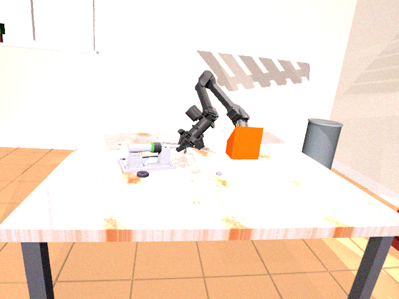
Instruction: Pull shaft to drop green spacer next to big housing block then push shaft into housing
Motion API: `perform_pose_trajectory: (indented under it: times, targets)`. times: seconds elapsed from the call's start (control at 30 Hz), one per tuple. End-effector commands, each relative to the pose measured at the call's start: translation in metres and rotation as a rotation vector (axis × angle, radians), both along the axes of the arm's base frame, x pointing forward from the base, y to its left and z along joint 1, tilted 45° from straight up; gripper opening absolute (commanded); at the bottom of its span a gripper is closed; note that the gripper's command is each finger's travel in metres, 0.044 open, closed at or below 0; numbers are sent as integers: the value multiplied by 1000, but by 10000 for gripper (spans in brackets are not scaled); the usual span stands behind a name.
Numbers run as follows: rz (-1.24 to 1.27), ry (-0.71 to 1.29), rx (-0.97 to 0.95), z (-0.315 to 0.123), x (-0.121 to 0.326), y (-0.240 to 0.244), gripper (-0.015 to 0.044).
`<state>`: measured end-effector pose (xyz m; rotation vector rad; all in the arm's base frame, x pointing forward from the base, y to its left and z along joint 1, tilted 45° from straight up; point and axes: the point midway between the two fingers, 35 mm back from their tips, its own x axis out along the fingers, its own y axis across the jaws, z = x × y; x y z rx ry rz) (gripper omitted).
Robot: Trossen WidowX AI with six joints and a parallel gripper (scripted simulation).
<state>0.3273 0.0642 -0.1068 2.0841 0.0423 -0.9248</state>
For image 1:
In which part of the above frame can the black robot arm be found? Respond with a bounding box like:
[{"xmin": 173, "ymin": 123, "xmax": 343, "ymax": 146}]
[{"xmin": 185, "ymin": 70, "xmax": 250, "ymax": 132}]

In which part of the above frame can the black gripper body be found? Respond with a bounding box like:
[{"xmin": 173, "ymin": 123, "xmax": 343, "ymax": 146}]
[{"xmin": 178, "ymin": 124, "xmax": 204, "ymax": 150}]

